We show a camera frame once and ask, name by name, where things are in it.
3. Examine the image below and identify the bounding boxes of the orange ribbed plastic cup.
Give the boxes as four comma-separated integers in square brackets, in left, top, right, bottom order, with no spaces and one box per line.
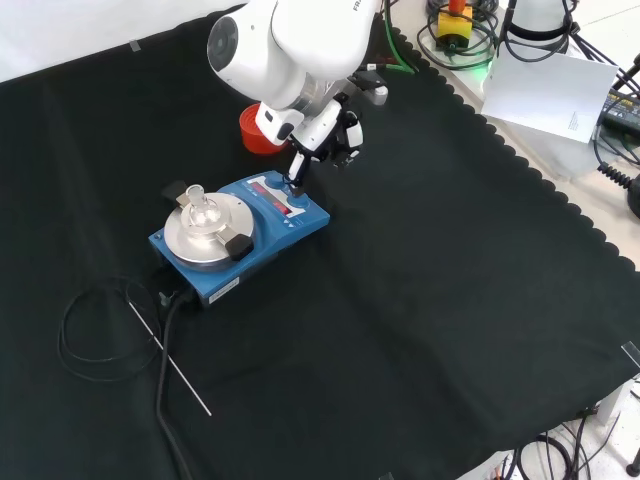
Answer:
[237,102,287,155]

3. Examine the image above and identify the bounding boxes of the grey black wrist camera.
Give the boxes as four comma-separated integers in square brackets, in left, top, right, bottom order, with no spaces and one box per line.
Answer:
[349,69,391,107]

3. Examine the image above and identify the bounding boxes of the thick black power cable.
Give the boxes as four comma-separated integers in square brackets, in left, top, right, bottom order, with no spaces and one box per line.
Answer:
[153,293,202,480]

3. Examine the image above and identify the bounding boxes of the coiled black cable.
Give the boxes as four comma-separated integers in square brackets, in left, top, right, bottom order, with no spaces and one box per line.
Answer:
[596,160,640,220]

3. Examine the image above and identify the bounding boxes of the black power adapter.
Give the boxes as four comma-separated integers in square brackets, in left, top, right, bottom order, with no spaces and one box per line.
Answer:
[596,86,640,135]

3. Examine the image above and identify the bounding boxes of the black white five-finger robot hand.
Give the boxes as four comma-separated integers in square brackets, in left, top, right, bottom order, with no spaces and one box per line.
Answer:
[253,91,365,197]

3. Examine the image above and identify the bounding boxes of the green cable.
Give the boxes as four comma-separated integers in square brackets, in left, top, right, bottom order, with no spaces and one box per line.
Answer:
[381,0,417,77]

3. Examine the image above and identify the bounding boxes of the clear round-bottom glass flask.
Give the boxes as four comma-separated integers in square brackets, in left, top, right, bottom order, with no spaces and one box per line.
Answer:
[183,184,222,227]

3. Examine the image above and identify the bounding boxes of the thin steel probe rod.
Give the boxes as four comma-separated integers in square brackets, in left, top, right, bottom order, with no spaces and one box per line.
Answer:
[126,298,213,418]

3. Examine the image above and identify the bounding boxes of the pale board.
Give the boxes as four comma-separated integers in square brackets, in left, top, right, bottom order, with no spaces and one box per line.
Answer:
[479,48,622,146]

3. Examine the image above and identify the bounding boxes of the thin black probe cable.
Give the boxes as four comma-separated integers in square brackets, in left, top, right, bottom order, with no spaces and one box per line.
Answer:
[56,276,170,385]

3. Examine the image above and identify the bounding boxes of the steel heating block black handles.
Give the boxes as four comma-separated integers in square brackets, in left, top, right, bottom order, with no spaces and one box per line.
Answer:
[161,181,255,262]

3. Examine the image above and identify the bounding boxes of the heater with blue base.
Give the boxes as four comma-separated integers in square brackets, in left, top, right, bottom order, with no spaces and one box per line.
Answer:
[148,169,331,310]

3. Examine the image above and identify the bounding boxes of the black cloth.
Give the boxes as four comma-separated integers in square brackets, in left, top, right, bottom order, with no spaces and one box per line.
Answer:
[0,5,640,480]

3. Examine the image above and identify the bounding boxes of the yellow stop button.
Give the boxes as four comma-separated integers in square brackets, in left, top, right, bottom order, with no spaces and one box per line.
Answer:
[432,0,475,52]

